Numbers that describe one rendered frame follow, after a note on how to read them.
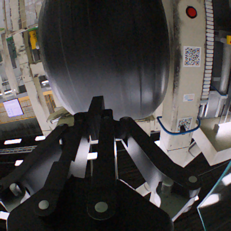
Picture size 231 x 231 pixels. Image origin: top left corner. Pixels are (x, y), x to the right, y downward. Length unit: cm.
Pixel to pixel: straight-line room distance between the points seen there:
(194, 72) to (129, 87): 32
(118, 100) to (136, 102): 4
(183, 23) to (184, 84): 22
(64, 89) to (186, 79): 41
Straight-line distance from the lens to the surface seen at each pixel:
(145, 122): 91
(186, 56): 54
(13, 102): 463
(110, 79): 29
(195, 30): 55
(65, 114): 104
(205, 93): 65
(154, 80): 31
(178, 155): 79
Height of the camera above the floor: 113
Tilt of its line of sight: 32 degrees up
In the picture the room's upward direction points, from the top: 173 degrees clockwise
